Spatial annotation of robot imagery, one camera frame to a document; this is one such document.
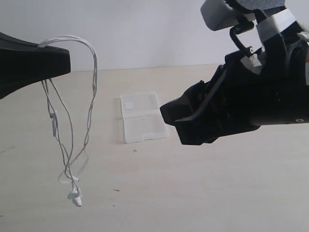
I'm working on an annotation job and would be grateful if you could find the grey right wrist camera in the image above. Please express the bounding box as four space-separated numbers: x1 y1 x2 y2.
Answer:
200 0 285 31

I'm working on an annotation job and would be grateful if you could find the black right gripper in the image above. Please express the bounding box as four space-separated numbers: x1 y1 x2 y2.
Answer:
160 22 309 145

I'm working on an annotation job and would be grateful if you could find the white earphone cable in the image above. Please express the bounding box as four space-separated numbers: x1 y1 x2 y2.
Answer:
37 35 99 207

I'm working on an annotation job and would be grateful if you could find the clear plastic storage box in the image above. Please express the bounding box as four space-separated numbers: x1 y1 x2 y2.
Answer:
120 91 169 144

